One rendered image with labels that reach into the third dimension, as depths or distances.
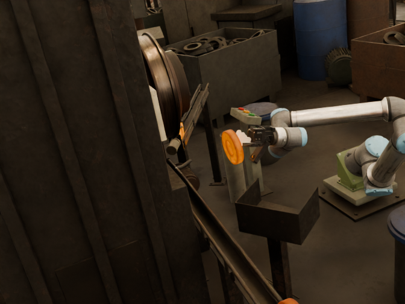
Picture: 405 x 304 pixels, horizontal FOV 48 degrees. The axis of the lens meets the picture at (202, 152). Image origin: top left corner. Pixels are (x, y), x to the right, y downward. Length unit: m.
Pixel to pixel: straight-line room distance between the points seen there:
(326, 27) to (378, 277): 3.35
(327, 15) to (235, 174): 2.72
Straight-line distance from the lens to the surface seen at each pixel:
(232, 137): 1.91
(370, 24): 5.58
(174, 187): 1.63
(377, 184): 2.66
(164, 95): 1.77
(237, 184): 3.03
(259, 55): 4.61
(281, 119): 2.23
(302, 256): 2.62
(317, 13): 5.24
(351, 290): 2.43
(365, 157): 2.76
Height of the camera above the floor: 1.64
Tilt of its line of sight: 24 degrees down
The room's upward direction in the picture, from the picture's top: 11 degrees counter-clockwise
